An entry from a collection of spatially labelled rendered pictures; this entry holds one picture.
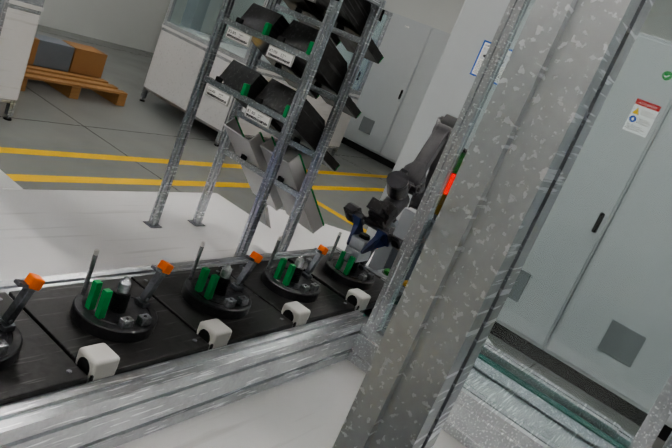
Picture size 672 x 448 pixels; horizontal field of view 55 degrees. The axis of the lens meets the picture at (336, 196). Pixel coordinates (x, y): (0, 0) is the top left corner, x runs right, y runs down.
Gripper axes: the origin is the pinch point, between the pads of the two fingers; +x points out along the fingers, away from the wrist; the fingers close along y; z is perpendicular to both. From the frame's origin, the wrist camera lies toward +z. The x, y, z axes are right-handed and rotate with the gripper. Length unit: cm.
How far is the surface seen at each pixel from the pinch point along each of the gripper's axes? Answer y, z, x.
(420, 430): 64, 101, 52
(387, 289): 18.7, 10.3, 11.8
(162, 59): -492, -299, -189
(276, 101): -30.2, 27.8, -8.1
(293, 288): 3.4, 15.3, 25.7
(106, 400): 17, 57, 66
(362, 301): 12.1, 1.5, 14.6
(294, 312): 10.8, 21.4, 31.5
